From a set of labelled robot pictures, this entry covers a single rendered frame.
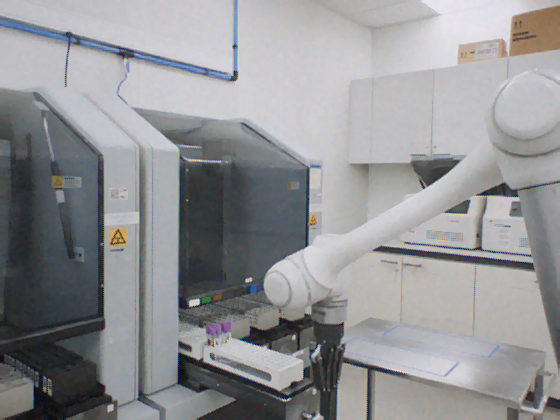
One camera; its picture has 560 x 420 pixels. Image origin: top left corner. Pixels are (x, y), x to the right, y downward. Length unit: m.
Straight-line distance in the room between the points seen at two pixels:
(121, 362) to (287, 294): 0.60
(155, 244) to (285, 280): 0.53
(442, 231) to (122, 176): 2.59
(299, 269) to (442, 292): 2.64
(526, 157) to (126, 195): 0.95
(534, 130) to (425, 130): 3.15
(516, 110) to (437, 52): 3.58
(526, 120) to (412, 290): 2.96
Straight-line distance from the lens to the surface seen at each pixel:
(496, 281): 3.46
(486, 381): 1.50
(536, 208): 0.85
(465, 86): 3.85
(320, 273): 1.01
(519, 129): 0.79
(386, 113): 4.07
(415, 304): 3.69
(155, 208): 1.41
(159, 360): 1.51
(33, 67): 2.50
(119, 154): 1.34
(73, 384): 1.36
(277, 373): 1.31
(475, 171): 1.03
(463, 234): 3.48
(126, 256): 1.37
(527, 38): 3.85
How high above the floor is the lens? 1.35
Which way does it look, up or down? 3 degrees down
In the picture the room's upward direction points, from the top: 1 degrees clockwise
